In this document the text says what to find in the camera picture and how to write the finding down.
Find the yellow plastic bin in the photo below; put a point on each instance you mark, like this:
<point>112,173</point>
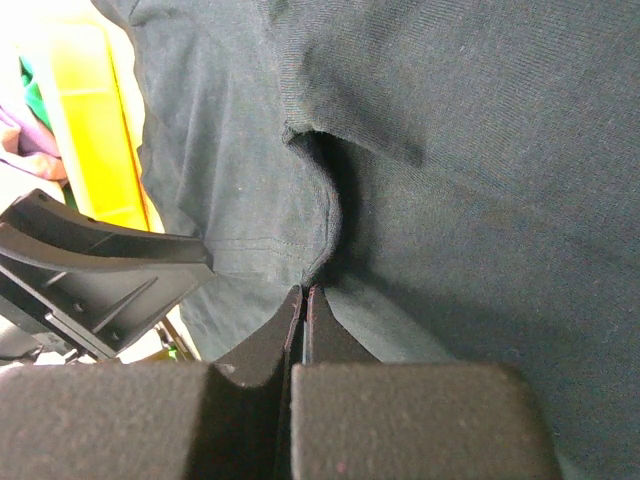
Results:
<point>76,74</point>

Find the lavender t-shirt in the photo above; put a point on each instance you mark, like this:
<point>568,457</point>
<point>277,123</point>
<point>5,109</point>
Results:
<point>28,145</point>

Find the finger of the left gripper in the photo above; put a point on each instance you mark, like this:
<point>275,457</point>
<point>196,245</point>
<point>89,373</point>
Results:
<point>71,283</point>

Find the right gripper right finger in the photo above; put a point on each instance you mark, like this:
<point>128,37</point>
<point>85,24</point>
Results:
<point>354,417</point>

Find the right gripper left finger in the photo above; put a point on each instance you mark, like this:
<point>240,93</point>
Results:
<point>155,419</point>

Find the black t-shirt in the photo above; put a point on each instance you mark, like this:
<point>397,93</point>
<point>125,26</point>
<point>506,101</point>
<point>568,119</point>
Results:
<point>461,177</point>

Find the green t-shirt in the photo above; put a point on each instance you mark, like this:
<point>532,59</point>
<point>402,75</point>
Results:
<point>35,102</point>

